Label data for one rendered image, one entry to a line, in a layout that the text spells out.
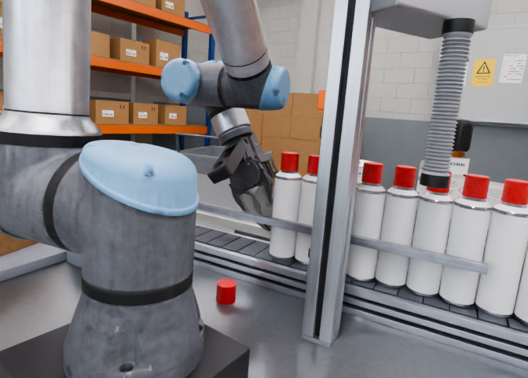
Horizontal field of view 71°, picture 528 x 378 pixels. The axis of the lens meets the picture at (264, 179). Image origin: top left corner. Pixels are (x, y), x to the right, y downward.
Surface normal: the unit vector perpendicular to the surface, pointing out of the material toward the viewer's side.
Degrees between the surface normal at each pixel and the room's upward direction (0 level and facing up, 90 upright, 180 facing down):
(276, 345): 0
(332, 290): 90
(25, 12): 89
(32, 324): 0
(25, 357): 1
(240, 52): 131
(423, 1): 90
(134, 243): 90
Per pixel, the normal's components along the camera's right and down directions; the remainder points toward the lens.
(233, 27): 0.11, 0.79
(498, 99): -0.59, 0.10
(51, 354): 0.08, -0.98
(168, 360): 0.67, -0.12
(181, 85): -0.36, 0.07
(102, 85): 0.81, 0.16
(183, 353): 0.81, -0.14
